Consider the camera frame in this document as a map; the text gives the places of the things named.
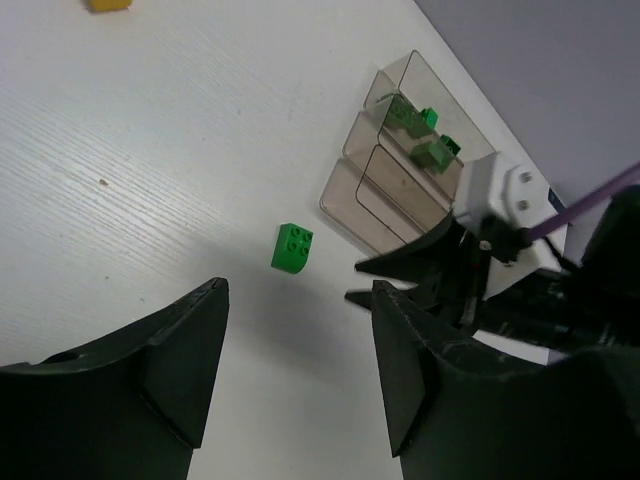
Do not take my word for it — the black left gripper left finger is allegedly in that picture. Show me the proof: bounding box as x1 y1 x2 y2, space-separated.
1 278 229 479

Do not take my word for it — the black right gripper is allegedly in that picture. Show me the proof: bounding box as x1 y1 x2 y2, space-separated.
344 185 639 352

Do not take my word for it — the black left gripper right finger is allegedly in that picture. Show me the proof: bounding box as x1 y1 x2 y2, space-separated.
372 303 639 479

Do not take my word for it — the green curved lego brick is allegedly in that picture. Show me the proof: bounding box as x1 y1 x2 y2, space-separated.
271 223 314 274

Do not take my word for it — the green rectangular lego brick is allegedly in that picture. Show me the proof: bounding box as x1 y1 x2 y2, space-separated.
385 95 432 139

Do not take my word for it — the green small lego brick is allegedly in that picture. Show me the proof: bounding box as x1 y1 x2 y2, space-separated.
420 107 439 130

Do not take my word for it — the yellow rounded lego brick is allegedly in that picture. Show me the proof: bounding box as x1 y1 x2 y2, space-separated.
88 0 133 13

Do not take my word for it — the clear front container bin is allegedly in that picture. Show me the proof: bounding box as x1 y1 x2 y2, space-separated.
320 145 448 254

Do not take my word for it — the clear container bin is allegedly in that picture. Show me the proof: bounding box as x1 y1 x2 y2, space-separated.
364 50 495 174
320 145 448 254
343 93 463 231

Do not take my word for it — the clear middle container bin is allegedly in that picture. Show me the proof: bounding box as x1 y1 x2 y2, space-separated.
343 93 463 231

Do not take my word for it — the clear back container bin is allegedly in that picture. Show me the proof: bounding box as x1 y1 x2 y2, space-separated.
364 50 495 174

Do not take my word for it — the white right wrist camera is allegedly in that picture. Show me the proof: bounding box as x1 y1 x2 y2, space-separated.
453 152 564 300

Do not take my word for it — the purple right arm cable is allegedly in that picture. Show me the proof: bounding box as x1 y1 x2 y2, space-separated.
529 160 640 241

